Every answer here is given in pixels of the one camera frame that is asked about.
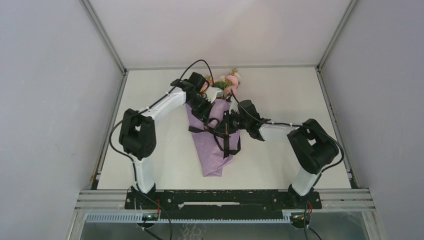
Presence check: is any purple pink wrapping paper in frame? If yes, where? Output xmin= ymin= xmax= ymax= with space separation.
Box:
xmin=185 ymin=99 xmax=241 ymax=177

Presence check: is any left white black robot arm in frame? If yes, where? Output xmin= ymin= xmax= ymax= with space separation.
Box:
xmin=118 ymin=72 xmax=222 ymax=209

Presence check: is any white slotted cable duct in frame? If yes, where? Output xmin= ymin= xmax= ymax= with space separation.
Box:
xmin=85 ymin=212 xmax=311 ymax=224

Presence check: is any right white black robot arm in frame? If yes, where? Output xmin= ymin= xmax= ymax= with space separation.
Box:
xmin=213 ymin=100 xmax=344 ymax=208

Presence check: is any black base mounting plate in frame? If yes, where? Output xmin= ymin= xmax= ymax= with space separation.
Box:
xmin=124 ymin=188 xmax=323 ymax=221

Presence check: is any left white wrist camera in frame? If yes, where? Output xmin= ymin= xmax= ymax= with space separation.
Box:
xmin=205 ymin=87 xmax=224 ymax=103

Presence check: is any fake flower bouquet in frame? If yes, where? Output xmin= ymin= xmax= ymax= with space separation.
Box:
xmin=202 ymin=68 xmax=242 ymax=100

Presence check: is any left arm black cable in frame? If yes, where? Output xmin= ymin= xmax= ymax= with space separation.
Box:
xmin=108 ymin=59 xmax=216 ymax=240

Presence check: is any black ribbon strap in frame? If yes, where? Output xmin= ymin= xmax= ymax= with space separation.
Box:
xmin=188 ymin=114 xmax=242 ymax=160

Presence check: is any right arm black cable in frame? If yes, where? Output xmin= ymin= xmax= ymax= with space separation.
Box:
xmin=230 ymin=91 xmax=345 ymax=240

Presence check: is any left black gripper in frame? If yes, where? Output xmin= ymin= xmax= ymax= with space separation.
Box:
xmin=186 ymin=95 xmax=215 ymax=125

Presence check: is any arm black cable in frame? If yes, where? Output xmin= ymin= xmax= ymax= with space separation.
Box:
xmin=108 ymin=59 xmax=216 ymax=240
xmin=230 ymin=91 xmax=345 ymax=240

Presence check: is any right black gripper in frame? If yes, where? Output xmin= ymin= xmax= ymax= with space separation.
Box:
xmin=215 ymin=109 xmax=250 ymax=134

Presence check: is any aluminium frame rail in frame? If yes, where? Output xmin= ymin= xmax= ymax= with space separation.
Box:
xmin=75 ymin=188 xmax=376 ymax=212

